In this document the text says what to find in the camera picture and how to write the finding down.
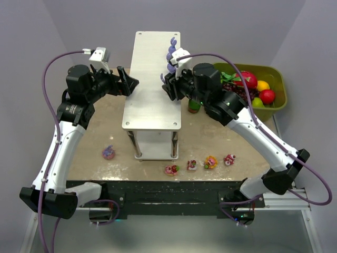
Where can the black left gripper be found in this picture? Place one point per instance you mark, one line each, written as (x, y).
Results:
(119, 83)

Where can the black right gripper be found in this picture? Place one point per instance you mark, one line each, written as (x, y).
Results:
(173, 87)

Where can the purple bunny with blue bow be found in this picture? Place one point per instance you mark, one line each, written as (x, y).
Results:
(171, 67)

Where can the purple bunny with strawberry cake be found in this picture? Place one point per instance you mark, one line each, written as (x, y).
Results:
(171, 49)

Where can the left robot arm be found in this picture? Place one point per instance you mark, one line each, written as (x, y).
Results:
(85, 86)

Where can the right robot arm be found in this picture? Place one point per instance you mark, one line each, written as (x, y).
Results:
(203, 85)

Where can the white two-tier shelf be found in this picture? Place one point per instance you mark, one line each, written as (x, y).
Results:
(151, 120)

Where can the green glass bottle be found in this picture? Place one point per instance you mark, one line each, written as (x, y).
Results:
(193, 107)

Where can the red toy dragon fruit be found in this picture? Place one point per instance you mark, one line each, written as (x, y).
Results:
(250, 79)

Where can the red white strawberry toy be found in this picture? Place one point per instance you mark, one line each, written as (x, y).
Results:
(192, 165)

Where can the purple toy grape bunch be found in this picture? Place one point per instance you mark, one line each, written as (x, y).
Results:
(253, 93)

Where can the pink strawberry donut toy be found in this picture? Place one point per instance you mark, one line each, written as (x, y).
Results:
(171, 170)

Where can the pink yellow bear toy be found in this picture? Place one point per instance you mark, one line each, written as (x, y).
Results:
(210, 162)

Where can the green toy apple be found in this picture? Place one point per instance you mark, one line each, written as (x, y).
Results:
(257, 103)

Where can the yellow toy lemon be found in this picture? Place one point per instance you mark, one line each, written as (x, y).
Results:
(262, 85)

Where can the red pink bear toy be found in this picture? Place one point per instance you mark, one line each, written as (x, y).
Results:
(229, 159)

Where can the red toy apple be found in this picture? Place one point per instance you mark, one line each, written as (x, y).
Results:
(267, 96)

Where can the olive green plastic bin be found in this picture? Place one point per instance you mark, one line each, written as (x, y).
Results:
(265, 73)

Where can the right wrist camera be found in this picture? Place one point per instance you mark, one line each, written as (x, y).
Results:
(182, 60)

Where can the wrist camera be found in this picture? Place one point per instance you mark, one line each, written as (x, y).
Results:
(182, 60)
(99, 58)

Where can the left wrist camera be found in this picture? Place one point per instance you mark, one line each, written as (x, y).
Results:
(99, 58)

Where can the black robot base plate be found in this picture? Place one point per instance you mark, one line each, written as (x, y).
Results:
(178, 198)

